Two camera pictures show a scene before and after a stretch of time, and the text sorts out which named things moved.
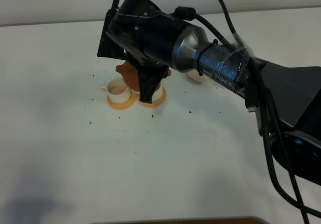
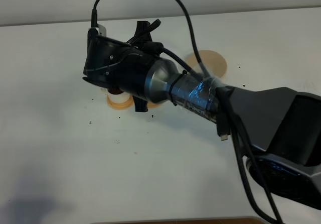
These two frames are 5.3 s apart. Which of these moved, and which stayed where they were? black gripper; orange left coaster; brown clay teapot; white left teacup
Moved: black gripper; brown clay teapot
Stayed: orange left coaster; white left teacup
